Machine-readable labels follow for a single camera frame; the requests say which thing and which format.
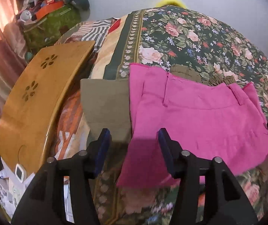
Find pink pants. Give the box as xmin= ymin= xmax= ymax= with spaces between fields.
xmin=117 ymin=64 xmax=268 ymax=188

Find pile of white papers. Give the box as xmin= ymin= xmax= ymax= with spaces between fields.
xmin=0 ymin=159 xmax=75 ymax=223

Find small white device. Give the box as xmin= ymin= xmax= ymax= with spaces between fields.
xmin=15 ymin=163 xmax=27 ymax=183

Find wooden lap table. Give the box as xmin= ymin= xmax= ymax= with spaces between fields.
xmin=0 ymin=41 xmax=95 ymax=175

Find olive green pants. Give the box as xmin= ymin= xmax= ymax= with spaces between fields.
xmin=79 ymin=63 xmax=239 ymax=146

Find floral bedspread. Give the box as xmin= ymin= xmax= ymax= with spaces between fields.
xmin=91 ymin=6 xmax=268 ymax=224

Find colourful fleece blanket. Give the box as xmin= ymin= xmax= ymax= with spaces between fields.
xmin=50 ymin=15 xmax=127 ymax=160

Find yellow plush pillow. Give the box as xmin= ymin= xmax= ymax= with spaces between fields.
xmin=156 ymin=0 xmax=187 ymax=9

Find green patterned bag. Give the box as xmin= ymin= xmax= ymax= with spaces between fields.
xmin=23 ymin=5 xmax=81 ymax=54

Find orange box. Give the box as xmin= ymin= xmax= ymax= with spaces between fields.
xmin=35 ymin=1 xmax=64 ymax=20

